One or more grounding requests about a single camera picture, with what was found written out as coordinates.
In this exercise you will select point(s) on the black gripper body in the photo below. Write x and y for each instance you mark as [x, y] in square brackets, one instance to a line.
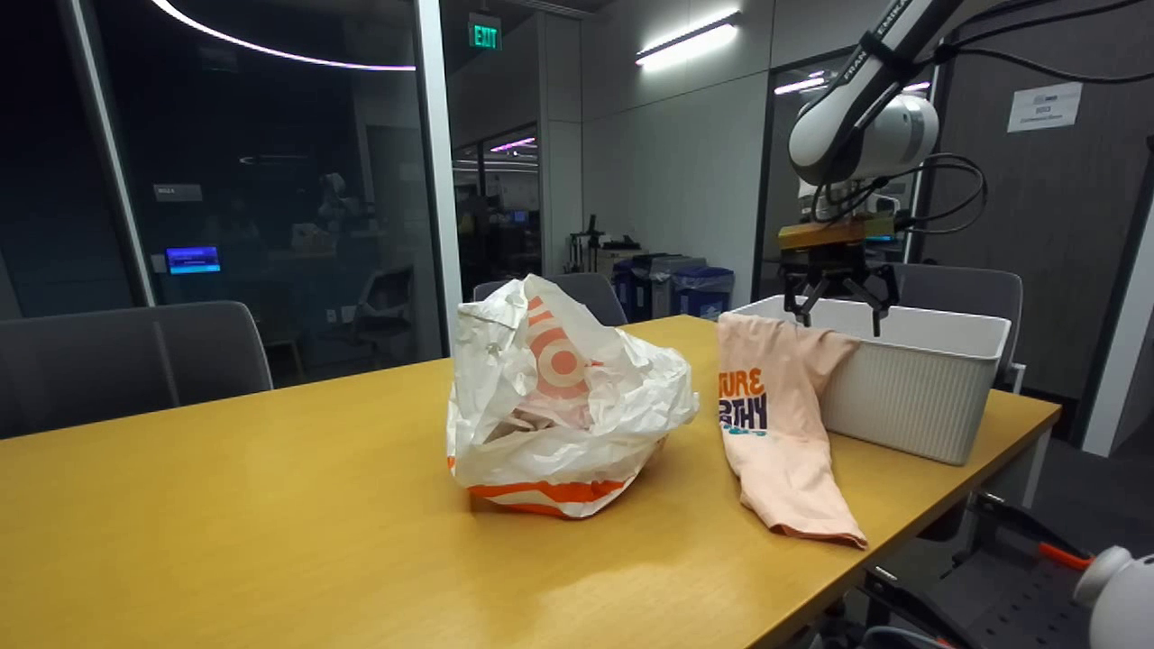
[836, 269]

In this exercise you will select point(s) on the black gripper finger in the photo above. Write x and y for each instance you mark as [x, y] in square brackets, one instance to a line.
[797, 306]
[883, 310]

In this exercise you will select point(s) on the peach t-shirt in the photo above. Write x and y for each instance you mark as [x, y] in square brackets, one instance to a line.
[786, 457]

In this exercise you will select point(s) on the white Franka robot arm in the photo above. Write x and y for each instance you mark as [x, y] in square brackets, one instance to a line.
[840, 121]

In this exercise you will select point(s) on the white orange plastic bag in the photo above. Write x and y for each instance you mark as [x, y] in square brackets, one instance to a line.
[553, 407]

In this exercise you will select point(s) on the white plastic bin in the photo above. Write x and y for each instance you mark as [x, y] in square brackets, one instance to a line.
[923, 383]

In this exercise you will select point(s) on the blue recycling bin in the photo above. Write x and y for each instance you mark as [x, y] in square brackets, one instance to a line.
[704, 293]

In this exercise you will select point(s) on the dark waste bin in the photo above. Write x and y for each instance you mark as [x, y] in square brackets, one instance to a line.
[644, 285]

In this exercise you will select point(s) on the long ceiling light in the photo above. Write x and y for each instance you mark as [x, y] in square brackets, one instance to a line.
[685, 41]

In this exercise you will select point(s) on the green exit sign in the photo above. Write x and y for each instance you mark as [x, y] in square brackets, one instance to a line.
[483, 32]

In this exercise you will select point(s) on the curved ceiling light strip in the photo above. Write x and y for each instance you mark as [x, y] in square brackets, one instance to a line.
[275, 52]

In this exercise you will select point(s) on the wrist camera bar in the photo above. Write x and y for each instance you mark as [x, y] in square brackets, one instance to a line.
[836, 231]

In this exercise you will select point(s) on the white paper wall sign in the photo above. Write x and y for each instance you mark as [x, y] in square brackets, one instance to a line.
[1042, 104]

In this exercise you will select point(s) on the blue lit wall display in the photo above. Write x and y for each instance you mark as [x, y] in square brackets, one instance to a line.
[192, 257]

